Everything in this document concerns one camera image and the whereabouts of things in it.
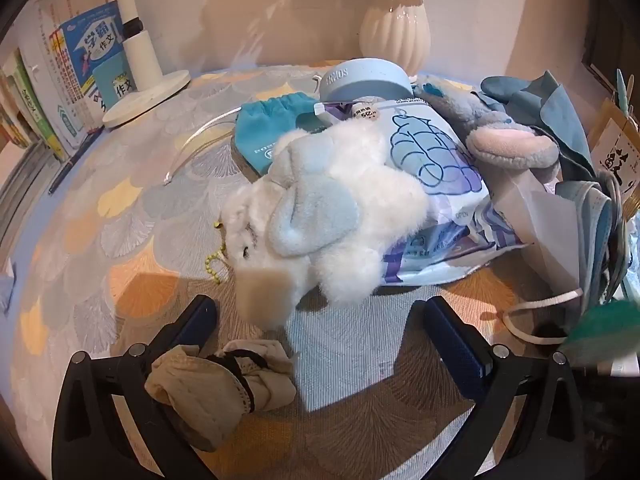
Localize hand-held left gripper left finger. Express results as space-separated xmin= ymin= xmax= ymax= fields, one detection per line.
xmin=51 ymin=294 xmax=236 ymax=480

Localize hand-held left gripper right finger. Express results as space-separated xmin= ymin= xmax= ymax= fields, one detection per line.
xmin=409 ymin=296 xmax=598 ymax=480

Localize beige sock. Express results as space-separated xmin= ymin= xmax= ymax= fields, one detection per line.
xmin=144 ymin=339 xmax=298 ymax=453

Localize white plush toy blue ears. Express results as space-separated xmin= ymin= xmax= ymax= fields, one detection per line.
xmin=220 ymin=122 xmax=436 ymax=331

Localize white purple printed plastic packet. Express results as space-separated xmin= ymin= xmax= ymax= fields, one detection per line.
xmin=295 ymin=97 xmax=531 ymax=288

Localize grey pink plush toy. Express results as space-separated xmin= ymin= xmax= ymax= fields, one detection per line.
xmin=415 ymin=80 xmax=562 ymax=183

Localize scallop pattern tablecloth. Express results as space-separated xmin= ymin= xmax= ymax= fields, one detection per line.
xmin=0 ymin=62 xmax=640 ymax=480

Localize green fuzzy cloth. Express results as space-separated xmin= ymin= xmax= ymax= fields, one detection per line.
xmin=560 ymin=300 xmax=640 ymax=368

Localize blue face mask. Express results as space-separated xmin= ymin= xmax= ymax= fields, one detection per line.
xmin=502 ymin=180 xmax=631 ymax=346

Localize black pen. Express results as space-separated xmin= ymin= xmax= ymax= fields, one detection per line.
xmin=47 ymin=127 xmax=106 ymax=196

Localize blue cloth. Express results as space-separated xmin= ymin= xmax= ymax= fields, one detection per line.
xmin=480 ymin=71 xmax=598 ymax=181

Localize row of books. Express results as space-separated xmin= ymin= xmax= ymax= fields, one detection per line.
xmin=0 ymin=47 xmax=68 ymax=246

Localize light blue round case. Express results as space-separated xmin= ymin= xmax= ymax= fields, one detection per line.
xmin=319 ymin=57 xmax=415 ymax=108

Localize books and leaflets stand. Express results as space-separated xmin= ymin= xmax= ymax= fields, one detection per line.
xmin=32 ymin=0 xmax=133 ymax=151

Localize teal pen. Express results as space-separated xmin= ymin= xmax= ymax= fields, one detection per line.
xmin=616 ymin=69 xmax=633 ymax=111

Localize white ribbed vase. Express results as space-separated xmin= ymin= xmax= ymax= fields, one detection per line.
xmin=305 ymin=0 xmax=487 ymax=78

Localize dark wooden cabinet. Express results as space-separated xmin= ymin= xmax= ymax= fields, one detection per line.
xmin=582 ymin=0 xmax=640 ymax=96

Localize yellow bead chain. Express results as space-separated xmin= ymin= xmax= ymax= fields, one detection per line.
xmin=204 ymin=220 xmax=236 ymax=283

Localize teal drawstring pouch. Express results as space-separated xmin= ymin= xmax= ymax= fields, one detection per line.
xmin=164 ymin=91 xmax=326 ymax=186

